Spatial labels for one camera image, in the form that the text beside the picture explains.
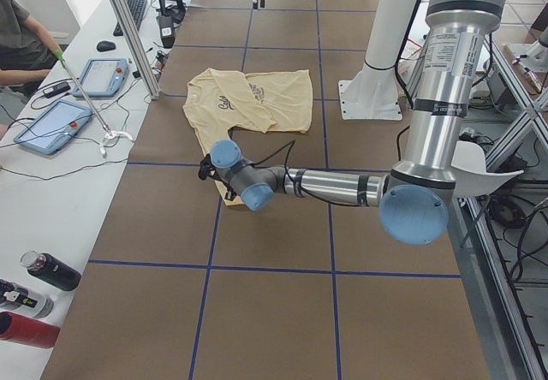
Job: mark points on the near blue teach pendant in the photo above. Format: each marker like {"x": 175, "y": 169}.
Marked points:
{"x": 54, "y": 127}

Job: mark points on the aluminium frame post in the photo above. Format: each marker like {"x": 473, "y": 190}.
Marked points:
{"x": 137, "y": 50}

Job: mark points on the green-handled grabber stick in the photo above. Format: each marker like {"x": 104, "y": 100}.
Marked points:
{"x": 109, "y": 133}

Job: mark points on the black phone on desk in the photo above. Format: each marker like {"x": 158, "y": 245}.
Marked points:
{"x": 56, "y": 89}

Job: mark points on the grey black water bottle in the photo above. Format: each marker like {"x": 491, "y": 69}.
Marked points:
{"x": 23, "y": 301}

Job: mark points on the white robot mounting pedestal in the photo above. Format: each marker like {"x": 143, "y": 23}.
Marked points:
{"x": 372, "y": 94}

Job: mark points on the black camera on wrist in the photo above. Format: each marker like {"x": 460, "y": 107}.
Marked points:
{"x": 207, "y": 169}

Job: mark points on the black computer mouse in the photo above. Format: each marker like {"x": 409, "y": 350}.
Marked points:
{"x": 105, "y": 45}

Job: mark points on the black power adapter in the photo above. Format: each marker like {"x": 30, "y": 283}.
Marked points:
{"x": 166, "y": 30}

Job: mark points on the black computer keyboard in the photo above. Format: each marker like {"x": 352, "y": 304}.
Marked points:
{"x": 137, "y": 10}

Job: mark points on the seated person dark shirt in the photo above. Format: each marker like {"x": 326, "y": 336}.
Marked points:
{"x": 28, "y": 51}

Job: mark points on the far blue teach pendant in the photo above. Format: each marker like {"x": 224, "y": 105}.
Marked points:
{"x": 103, "y": 78}

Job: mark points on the blue teach pendant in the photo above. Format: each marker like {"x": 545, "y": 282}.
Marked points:
{"x": 54, "y": 127}
{"x": 103, "y": 78}

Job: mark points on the cream long-sleeve graphic shirt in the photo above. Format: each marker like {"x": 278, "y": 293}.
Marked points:
{"x": 262, "y": 102}

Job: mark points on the red water bottle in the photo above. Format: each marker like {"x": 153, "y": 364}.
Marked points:
{"x": 27, "y": 331}

